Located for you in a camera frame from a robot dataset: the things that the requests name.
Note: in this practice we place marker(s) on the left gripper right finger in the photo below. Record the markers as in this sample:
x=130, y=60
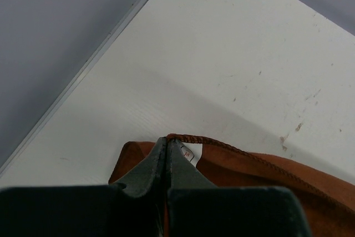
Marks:
x=197, y=207

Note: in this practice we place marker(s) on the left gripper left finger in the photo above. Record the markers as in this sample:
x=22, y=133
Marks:
x=131, y=206

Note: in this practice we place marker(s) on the rust brown towel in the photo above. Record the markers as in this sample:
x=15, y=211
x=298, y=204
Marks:
x=328, y=202

